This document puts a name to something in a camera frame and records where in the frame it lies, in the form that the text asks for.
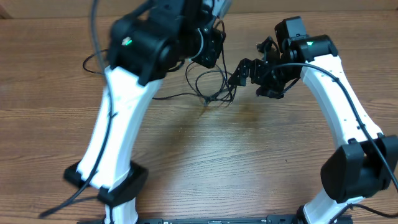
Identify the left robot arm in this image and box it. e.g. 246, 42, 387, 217
65, 0, 231, 223

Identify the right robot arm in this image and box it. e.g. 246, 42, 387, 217
229, 17, 397, 223

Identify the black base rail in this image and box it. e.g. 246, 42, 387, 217
137, 215, 305, 224

